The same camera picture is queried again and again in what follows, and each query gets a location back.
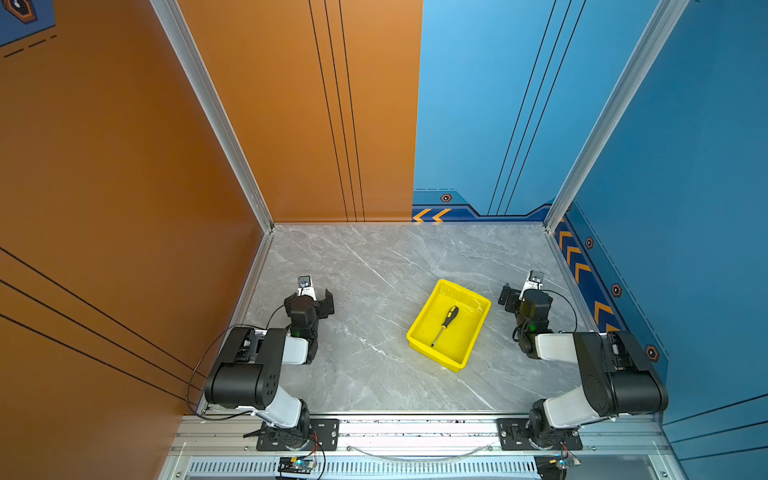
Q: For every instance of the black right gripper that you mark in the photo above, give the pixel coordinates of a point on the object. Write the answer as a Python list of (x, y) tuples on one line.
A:
[(514, 296)]

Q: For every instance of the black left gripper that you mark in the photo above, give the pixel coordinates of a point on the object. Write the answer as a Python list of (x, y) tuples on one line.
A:
[(324, 307)]

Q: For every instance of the black yellow handled screwdriver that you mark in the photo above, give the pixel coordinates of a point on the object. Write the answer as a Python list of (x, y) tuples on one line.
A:
[(449, 318)]

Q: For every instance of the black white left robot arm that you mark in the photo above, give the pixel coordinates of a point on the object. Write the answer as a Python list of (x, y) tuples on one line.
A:
[(246, 373)]

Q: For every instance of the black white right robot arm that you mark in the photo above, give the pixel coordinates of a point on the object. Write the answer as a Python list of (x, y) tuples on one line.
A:
[(616, 375)]

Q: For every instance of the yellow plastic bin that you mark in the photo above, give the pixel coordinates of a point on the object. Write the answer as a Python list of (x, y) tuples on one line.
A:
[(454, 348)]

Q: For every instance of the left small circuit board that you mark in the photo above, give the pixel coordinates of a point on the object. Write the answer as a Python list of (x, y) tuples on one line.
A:
[(295, 467)]

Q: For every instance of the small circuit board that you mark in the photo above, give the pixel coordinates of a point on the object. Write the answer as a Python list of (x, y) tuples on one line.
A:
[(565, 460), (295, 467)]

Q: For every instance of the right small circuit board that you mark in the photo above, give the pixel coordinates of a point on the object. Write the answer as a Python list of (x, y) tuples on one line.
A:
[(565, 460)]

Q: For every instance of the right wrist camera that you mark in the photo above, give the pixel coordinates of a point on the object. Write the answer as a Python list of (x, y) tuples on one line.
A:
[(534, 280)]

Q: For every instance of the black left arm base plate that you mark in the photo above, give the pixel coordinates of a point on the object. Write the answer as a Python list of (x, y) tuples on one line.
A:
[(320, 433)]

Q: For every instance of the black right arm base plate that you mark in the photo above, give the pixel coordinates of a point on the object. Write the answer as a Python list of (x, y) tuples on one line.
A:
[(518, 434)]

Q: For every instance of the aluminium front frame rail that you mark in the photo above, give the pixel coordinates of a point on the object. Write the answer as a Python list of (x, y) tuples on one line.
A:
[(422, 446)]

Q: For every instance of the aluminium corner post right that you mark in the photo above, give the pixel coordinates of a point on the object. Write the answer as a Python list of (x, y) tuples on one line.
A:
[(652, 40)]

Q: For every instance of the aluminium corner post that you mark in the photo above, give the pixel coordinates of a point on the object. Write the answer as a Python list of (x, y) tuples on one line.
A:
[(652, 40), (176, 29)]

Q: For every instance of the aluminium corner post left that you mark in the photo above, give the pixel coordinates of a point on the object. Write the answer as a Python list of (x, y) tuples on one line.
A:
[(176, 29)]

